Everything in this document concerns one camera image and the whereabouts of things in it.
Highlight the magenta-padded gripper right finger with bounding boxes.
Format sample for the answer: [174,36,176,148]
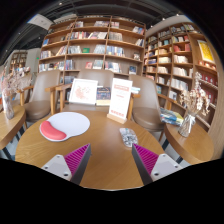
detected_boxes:
[131,143,184,186]

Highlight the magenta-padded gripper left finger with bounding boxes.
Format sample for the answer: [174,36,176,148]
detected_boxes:
[41,143,92,186]

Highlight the transparent computer mouse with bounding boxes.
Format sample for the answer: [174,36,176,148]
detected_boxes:
[119,127,139,148]

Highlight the white mouse pad red rest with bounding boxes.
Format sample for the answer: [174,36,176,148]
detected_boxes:
[39,111,91,143]

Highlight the round wooden side table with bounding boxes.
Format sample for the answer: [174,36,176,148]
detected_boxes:
[0,104,28,161]
[163,121,215,166]

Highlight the stack of blue books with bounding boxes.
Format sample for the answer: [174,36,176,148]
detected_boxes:
[159,107,185,127]

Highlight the brown leather wooden armchair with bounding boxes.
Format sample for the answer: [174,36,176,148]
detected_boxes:
[128,73,168,143]
[54,68,141,121]
[18,69,63,123]

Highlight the white orange sign wooden base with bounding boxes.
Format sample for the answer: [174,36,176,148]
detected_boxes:
[106,77,134,125]

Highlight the white framed floral picture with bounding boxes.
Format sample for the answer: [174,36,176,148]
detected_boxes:
[68,78,99,106]

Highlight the dark cover book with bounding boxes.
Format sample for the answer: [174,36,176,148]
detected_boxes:
[95,86,112,107]

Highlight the light blue books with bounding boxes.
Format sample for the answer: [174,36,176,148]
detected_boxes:
[130,85,142,95]

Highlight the glass vase beige dried flowers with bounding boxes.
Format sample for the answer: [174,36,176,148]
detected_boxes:
[177,71,212,138]

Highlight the glass vase pink dried flowers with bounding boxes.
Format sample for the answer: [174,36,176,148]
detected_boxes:
[0,64,26,120]

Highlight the curved wooden bookshelf unit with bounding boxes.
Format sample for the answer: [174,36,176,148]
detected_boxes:
[143,21,224,148]

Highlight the distant wooden bookshelf unit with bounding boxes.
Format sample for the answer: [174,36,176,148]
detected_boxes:
[8,49,29,76]

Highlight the white ceiling air conditioner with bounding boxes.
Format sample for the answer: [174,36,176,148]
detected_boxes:
[27,13,54,31]

